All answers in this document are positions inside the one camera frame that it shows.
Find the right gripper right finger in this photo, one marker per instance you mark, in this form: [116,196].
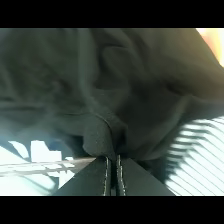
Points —
[140,181]

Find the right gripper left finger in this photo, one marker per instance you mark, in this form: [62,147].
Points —
[91,180]

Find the black garment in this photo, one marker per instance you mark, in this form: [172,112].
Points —
[110,83]

